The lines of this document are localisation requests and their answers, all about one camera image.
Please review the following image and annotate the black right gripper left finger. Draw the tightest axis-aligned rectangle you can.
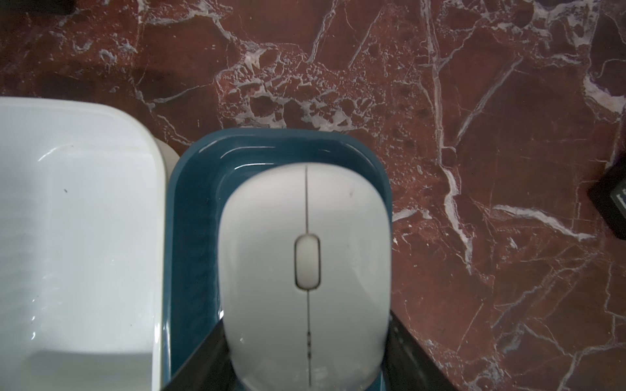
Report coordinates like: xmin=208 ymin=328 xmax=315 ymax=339
xmin=163 ymin=320 xmax=237 ymax=391

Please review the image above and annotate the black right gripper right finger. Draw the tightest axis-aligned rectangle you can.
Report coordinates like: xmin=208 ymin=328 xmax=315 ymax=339
xmin=381 ymin=311 xmax=457 ymax=391

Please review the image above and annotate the white mouse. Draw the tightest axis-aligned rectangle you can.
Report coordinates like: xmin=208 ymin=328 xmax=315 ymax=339
xmin=217 ymin=163 xmax=392 ymax=390

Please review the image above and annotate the teal storage tray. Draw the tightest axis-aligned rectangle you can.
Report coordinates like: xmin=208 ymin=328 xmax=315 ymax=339
xmin=160 ymin=128 xmax=393 ymax=385

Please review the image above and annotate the white storage tray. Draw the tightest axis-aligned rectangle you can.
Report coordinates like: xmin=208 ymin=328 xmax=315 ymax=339
xmin=1 ymin=97 xmax=178 ymax=390

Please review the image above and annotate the small black patterned box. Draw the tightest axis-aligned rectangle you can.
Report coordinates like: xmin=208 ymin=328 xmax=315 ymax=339
xmin=588 ymin=154 xmax=625 ymax=240

